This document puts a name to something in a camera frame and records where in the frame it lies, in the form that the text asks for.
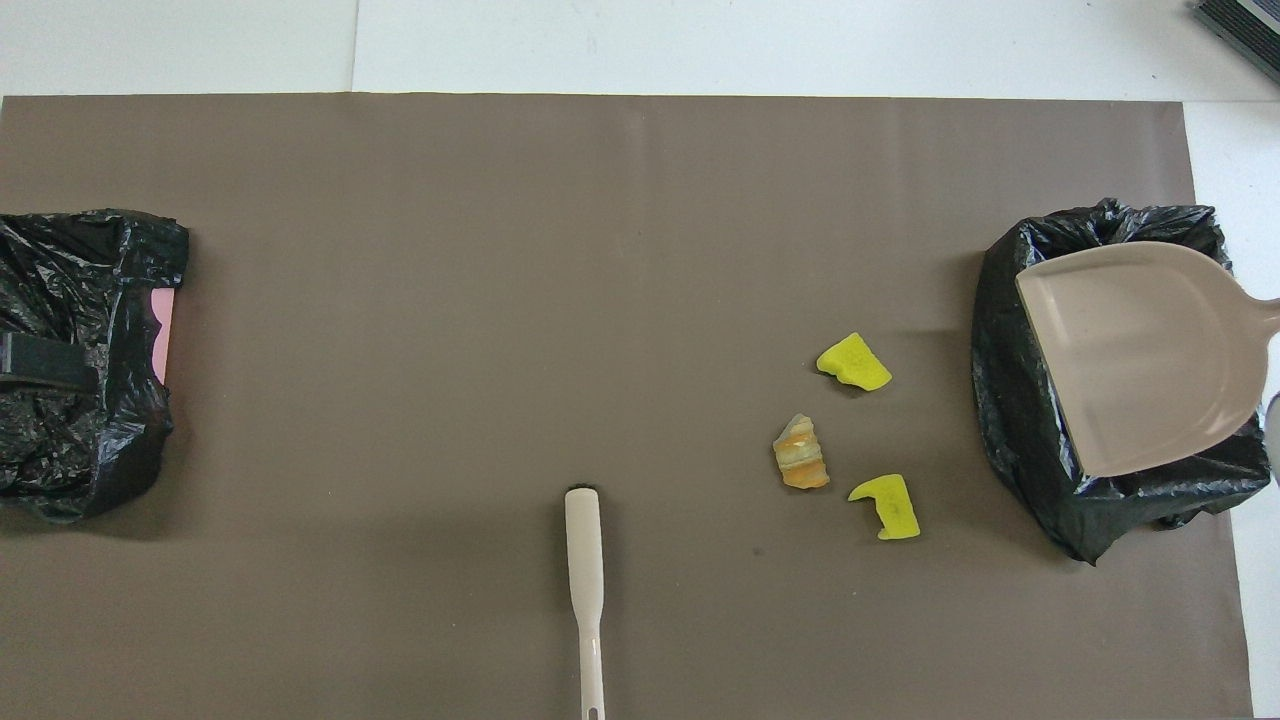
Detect beige hand brush black bristles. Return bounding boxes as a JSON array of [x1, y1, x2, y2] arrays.
[[563, 485, 608, 720]]

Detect striped toy croissant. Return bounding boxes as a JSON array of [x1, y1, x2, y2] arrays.
[[772, 413, 831, 491]]

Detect yellow sponge chunk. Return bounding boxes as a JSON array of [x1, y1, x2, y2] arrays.
[[815, 332, 893, 392]]

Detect notched yellow sponge piece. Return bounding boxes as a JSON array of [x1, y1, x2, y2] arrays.
[[848, 474, 922, 542]]

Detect beige plastic dustpan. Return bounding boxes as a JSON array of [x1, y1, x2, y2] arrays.
[[1015, 240, 1280, 479]]

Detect bin lined with black bag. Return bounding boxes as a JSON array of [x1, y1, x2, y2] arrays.
[[970, 197, 1273, 566]]

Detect right black garbage bag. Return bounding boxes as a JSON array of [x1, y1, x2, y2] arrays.
[[0, 208, 191, 524]]

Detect brown paper table mat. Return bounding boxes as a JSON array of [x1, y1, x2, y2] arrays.
[[0, 93, 1256, 720]]

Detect dark ribbed box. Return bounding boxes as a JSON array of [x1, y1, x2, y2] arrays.
[[1195, 0, 1280, 86]]

